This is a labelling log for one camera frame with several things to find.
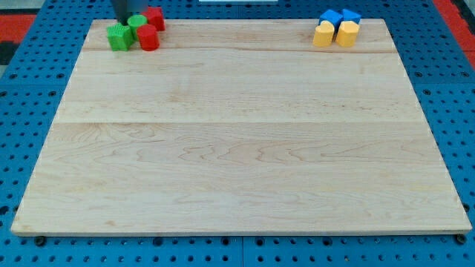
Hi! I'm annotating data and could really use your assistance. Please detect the green cylinder block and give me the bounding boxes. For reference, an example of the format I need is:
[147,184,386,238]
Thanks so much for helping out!
[127,14,148,40]

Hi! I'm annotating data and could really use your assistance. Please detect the red cylinder block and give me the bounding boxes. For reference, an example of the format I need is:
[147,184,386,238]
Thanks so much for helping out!
[137,24,160,51]

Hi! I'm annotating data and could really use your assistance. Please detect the yellow hexagon block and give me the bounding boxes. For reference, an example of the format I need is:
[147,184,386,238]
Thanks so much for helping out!
[335,21,360,47]

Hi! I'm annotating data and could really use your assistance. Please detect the yellow heart block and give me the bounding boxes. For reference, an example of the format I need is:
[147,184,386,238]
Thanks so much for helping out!
[312,21,335,47]

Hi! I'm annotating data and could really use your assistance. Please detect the red star block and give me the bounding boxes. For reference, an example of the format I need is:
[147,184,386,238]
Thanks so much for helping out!
[141,7,166,31]

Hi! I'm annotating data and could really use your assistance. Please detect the grey robot arm tool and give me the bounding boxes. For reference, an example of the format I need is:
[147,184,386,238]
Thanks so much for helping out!
[110,0,148,25]

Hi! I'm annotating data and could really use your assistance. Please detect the blue triangle block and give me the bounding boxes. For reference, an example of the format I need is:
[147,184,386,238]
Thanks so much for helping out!
[341,9,361,24]

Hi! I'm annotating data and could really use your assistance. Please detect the blue cube block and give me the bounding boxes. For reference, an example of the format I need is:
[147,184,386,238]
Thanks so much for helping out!
[318,9,343,32]

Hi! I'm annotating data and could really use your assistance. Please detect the green star block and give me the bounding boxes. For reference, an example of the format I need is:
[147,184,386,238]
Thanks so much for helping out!
[106,23,134,51]

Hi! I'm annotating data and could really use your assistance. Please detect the wooden board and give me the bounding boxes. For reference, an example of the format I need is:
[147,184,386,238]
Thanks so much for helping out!
[11,19,472,237]

